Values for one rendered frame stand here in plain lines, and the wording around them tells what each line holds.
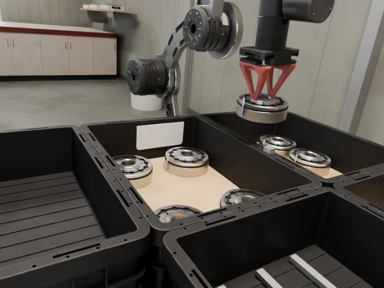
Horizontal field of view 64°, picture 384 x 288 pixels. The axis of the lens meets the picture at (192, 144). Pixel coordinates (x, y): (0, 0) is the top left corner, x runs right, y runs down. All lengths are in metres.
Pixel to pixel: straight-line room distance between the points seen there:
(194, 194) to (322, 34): 2.26
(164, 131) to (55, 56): 5.23
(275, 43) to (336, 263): 0.38
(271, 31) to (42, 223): 0.51
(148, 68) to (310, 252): 1.16
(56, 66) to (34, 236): 5.47
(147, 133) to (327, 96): 2.09
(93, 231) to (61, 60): 5.49
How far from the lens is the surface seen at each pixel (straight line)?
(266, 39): 0.60
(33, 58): 5.88
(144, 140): 0.74
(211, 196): 0.63
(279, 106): 0.62
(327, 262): 0.55
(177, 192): 0.63
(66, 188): 0.65
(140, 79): 1.48
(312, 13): 0.55
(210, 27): 1.09
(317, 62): 2.74
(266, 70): 0.59
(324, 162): 0.83
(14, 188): 0.68
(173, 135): 0.77
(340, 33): 2.65
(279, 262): 0.51
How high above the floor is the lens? 1.15
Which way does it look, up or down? 21 degrees down
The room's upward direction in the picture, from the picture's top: 5 degrees clockwise
